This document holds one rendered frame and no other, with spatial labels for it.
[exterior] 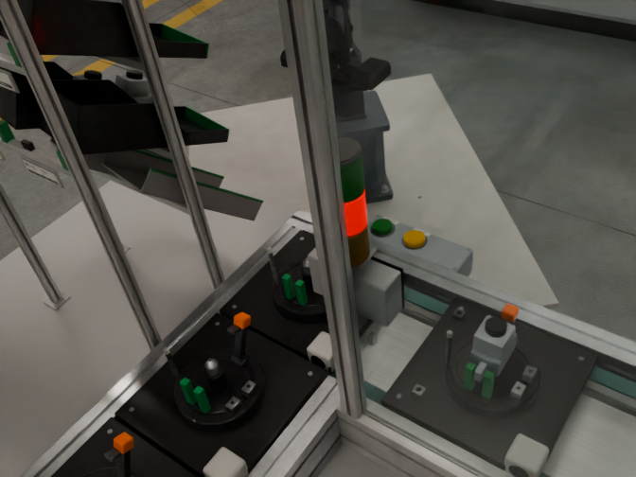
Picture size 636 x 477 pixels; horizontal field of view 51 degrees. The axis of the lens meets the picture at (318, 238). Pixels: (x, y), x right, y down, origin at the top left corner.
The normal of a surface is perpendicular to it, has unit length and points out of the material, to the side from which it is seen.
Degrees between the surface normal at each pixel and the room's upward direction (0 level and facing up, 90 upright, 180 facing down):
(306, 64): 90
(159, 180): 90
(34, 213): 0
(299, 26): 90
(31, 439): 0
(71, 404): 0
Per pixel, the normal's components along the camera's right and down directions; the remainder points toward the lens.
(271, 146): -0.11, -0.73
